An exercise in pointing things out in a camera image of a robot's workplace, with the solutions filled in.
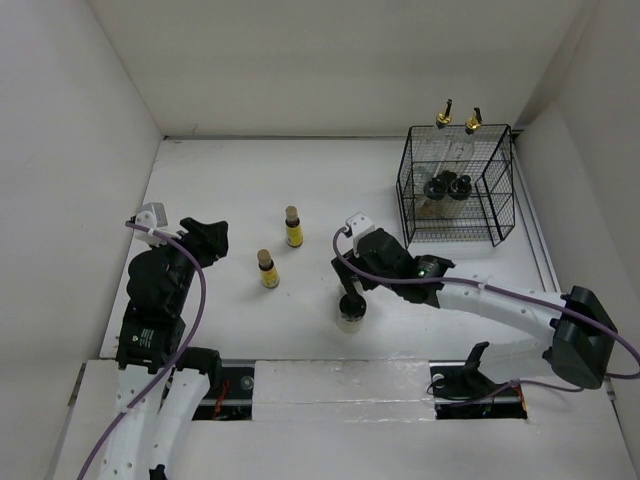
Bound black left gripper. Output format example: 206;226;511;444
151;216;226;310

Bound white spice jar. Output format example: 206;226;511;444
337;294;367;334
446;175;473;219

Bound brown spice jar black lid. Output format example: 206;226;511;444
419;177;448;219

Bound glass bottle gold pourer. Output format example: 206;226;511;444
419;98;457;193

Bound glass bottle dark contents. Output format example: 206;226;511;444
440;107;483;177

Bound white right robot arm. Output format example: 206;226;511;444
331;226;620;401

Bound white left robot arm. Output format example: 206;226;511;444
94;217;229;479

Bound yellow label bottle far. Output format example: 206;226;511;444
285;205;304;248

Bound yellow label bottle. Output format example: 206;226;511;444
257;249;280;289
285;205;304;248

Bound yellow label bottle near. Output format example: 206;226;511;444
257;249;280;289

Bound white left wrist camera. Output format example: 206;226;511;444
131;202;168;246

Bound black wire basket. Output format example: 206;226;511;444
396;124;516;246

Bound metal base rail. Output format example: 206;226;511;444
194;360;528;423

